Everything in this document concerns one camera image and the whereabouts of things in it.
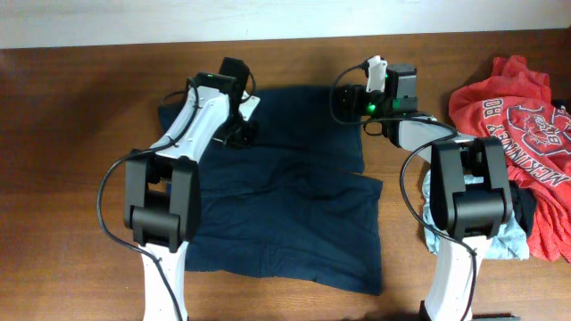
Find navy blue shorts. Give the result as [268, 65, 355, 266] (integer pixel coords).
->
[185, 86, 383, 295]

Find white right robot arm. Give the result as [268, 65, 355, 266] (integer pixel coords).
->
[328, 56, 512, 321]

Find black garment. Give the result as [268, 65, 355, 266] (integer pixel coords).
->
[509, 181, 537, 238]

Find light blue crumpled shirt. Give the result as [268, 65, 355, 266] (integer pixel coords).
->
[421, 170, 530, 260]

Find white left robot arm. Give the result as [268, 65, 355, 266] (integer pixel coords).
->
[123, 57, 260, 320]

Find red printed t-shirt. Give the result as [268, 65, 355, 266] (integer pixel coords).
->
[448, 55, 570, 261]

